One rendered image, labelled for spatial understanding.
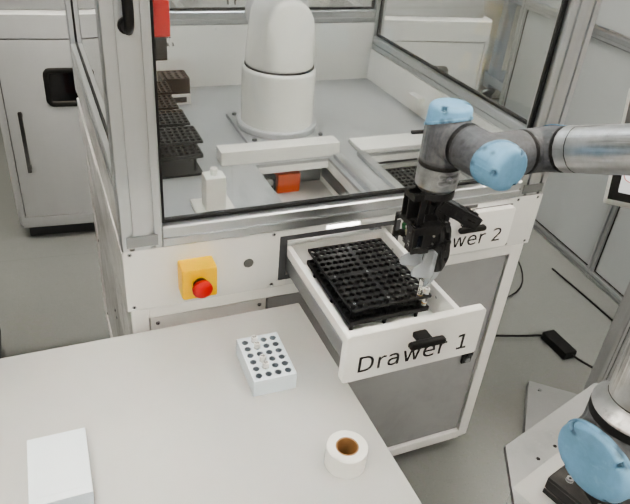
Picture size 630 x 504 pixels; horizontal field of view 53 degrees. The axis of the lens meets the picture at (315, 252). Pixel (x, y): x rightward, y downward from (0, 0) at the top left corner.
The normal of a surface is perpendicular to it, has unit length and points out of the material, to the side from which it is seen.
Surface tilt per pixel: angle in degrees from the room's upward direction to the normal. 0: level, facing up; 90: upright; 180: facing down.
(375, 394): 90
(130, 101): 90
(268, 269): 90
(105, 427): 0
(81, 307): 0
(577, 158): 107
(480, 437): 0
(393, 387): 90
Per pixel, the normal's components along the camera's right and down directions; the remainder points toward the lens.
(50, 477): 0.08, -0.83
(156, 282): 0.38, 0.53
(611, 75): -0.95, 0.10
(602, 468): -0.87, 0.29
